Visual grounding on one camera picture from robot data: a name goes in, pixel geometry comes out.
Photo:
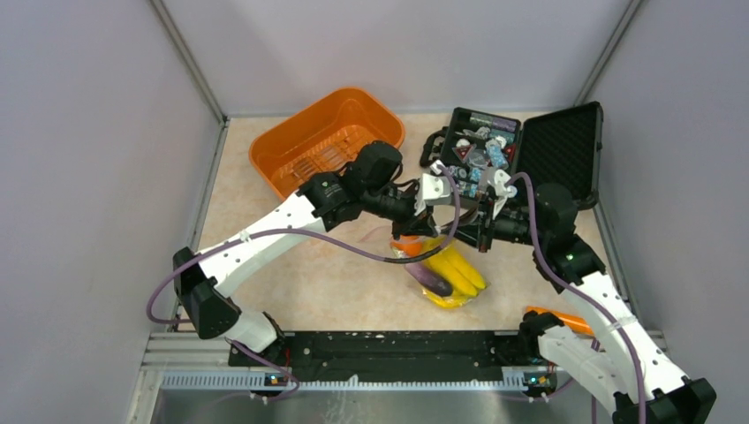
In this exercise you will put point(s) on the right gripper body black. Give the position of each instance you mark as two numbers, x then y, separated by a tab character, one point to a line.
512	225

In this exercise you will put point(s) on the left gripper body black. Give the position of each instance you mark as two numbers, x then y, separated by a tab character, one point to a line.
394	205

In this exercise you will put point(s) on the clear zip top bag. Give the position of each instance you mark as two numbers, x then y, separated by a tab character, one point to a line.
379	238

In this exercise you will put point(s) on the yellow banana bunch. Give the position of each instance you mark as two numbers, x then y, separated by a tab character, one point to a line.
466	280

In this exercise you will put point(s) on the orange fruit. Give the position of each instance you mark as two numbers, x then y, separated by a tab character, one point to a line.
407	246

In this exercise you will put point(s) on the purple eggplant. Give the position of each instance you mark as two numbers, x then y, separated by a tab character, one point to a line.
429	280

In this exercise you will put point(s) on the orange plastic basket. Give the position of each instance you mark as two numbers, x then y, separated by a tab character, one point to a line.
322	137

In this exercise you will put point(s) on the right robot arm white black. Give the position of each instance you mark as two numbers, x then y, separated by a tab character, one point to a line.
629	374

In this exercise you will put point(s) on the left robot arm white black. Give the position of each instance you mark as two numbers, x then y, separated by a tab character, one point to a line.
205	282

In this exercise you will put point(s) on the black poker chip case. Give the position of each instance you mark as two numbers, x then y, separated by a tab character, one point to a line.
562	147

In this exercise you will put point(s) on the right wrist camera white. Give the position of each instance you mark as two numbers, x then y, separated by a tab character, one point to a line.
499	181

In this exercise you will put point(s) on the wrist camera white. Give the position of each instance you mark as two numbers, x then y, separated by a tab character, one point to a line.
436	188
499	181

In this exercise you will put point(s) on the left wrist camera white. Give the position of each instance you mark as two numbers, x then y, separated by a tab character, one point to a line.
436	188

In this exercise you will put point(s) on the orange handled tool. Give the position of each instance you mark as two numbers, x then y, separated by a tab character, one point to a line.
575	323

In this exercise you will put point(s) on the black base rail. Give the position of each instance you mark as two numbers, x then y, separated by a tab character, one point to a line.
399	356

